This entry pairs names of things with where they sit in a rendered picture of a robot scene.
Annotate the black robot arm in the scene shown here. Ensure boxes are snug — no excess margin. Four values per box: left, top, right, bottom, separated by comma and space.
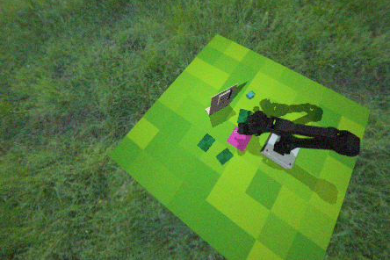
247, 111, 360, 157

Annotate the magenta flat square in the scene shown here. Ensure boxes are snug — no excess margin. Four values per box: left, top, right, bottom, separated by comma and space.
227, 127, 252, 152

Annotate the small teal block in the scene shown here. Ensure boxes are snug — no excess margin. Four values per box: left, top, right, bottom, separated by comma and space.
246, 91, 255, 99

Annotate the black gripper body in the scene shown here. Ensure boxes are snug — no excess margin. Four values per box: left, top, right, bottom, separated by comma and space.
238, 122, 262, 136

